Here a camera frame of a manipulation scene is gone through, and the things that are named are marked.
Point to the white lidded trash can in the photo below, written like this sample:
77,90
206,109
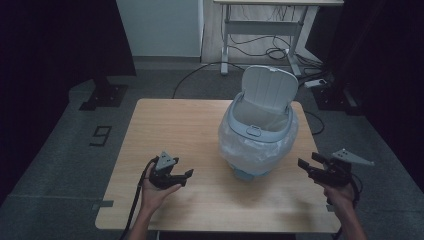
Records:
268,88

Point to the white metal-frame desk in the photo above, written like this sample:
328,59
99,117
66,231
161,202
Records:
260,26

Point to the white power strip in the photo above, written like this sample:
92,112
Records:
316,83

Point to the translucent plastic trash bag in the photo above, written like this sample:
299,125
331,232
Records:
253,151

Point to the person's right hand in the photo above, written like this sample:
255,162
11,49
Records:
340,195

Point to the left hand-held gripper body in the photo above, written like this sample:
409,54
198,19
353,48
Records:
165,178

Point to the black stand base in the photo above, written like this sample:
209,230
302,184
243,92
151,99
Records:
336,98
105,95

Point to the dark curtain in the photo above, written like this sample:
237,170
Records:
50,50
383,66

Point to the grey floor tape strip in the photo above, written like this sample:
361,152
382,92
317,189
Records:
104,203

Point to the person's left hand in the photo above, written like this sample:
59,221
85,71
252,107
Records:
151,196

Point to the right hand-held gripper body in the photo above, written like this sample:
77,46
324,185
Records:
335,173

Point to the black floor tape marker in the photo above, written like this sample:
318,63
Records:
101,135

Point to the white cabinet panel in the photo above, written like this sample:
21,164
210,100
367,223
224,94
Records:
160,26

